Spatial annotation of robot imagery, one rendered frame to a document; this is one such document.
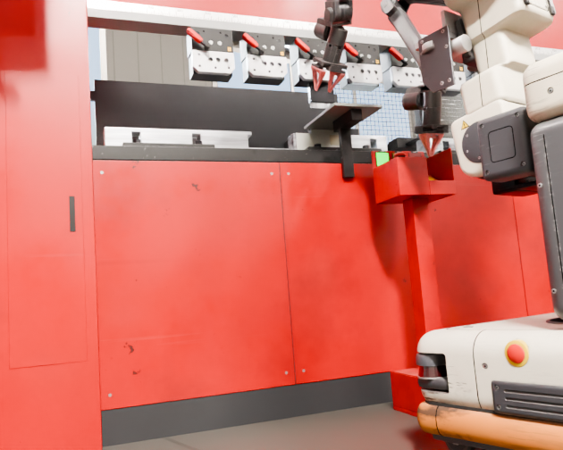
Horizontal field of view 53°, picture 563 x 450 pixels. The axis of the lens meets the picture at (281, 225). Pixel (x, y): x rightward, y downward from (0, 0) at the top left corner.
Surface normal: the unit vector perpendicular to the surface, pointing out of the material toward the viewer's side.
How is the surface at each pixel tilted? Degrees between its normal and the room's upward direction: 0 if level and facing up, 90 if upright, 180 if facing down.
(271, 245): 90
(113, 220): 90
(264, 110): 90
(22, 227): 90
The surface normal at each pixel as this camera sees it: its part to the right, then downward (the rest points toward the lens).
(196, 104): 0.35, -0.14
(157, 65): 0.58, -0.15
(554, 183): -0.82, -0.01
